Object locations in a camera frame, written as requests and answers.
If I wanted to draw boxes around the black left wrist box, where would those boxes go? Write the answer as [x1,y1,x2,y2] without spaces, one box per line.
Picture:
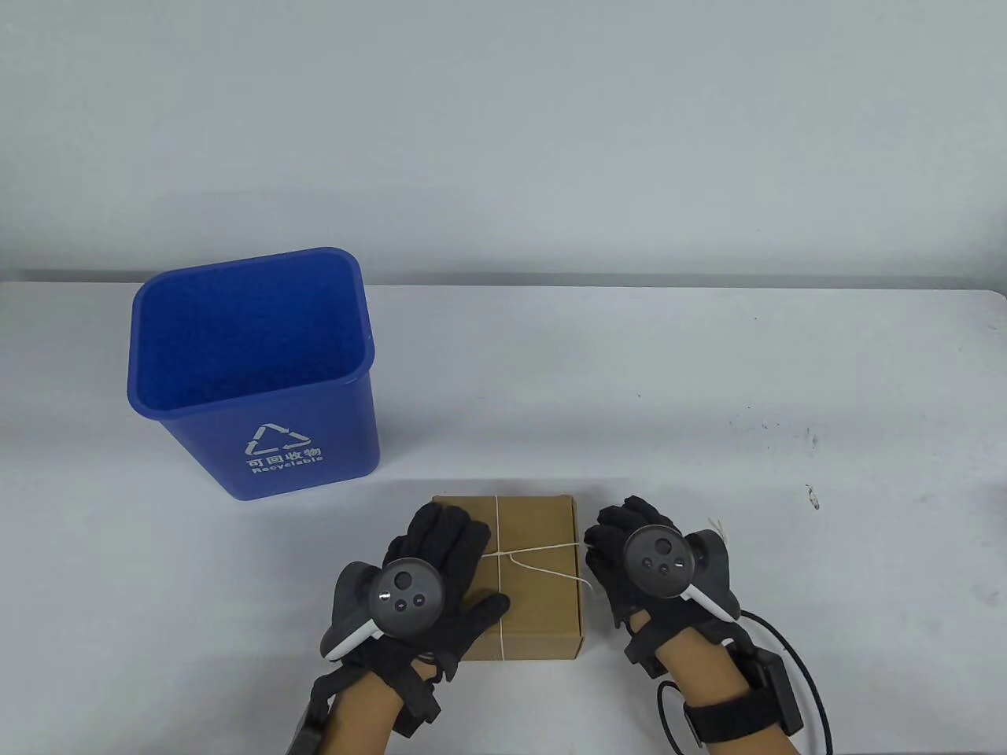
[290,696,335,755]

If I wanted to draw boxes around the grey right hand controller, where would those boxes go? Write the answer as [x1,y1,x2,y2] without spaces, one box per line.
[622,525,740,622]

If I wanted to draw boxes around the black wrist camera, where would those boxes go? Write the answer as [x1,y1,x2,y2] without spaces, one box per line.
[396,678,441,736]
[624,617,669,675]

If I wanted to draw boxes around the grey hand controller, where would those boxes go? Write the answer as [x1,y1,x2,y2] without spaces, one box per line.
[319,557,448,661]
[622,525,740,622]

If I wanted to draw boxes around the black right wrist strap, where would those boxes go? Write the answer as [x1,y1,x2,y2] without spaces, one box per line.
[683,686,795,744]

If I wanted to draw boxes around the black wrist box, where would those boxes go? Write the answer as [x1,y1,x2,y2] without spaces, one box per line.
[740,649,803,736]
[290,696,335,755]

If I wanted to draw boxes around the person's left hand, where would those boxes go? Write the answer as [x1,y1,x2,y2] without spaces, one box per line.
[319,503,512,685]

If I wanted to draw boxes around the thin black cable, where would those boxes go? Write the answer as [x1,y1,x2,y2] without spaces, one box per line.
[655,680,705,755]

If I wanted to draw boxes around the person's left forearm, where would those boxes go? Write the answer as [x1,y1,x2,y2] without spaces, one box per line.
[315,665,426,755]

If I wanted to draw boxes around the blue plastic recycling bin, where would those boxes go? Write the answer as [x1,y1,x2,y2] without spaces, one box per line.
[127,247,381,502]

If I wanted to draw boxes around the person's right hand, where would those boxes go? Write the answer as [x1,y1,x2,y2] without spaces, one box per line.
[582,495,740,632]

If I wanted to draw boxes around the person's right forearm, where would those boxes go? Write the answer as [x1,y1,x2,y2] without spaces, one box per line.
[657,629,788,755]

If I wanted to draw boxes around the black right wrist box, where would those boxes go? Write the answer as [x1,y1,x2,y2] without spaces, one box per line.
[740,649,803,736]

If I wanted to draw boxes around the grey left hand controller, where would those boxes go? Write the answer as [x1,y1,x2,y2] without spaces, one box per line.
[319,557,448,661]

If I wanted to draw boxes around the brown cardboard box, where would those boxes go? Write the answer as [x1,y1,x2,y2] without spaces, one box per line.
[431,494,587,661]

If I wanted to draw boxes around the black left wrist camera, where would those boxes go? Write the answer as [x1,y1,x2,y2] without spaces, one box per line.
[396,678,441,736]

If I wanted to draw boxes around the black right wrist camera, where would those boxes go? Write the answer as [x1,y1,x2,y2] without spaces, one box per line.
[624,617,669,675]

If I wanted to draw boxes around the white twine knot string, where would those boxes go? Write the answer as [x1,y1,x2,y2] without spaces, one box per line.
[480,495,729,657]

